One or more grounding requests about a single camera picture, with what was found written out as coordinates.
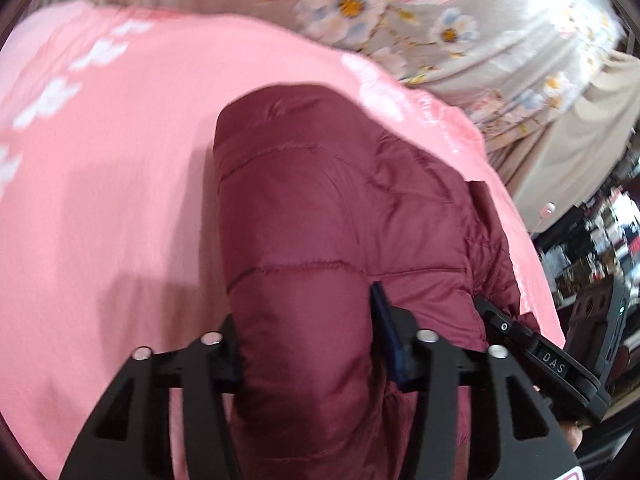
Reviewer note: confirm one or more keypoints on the pink fleece blanket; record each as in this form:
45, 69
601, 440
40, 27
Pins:
110, 160

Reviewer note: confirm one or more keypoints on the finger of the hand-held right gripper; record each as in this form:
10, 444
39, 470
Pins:
505, 322

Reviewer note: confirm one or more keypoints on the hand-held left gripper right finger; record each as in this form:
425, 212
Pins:
395, 350

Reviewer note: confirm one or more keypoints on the cluttered dark shelf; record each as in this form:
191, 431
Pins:
600, 245

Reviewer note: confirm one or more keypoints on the maroon puffer jacket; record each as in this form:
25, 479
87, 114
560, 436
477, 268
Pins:
320, 220

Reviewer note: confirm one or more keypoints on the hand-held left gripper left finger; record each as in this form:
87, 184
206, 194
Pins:
227, 360

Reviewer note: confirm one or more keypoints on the grey floral bedsheet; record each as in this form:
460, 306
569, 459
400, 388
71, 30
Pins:
480, 25

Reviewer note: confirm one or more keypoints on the beige curtain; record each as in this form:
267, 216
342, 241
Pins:
575, 145

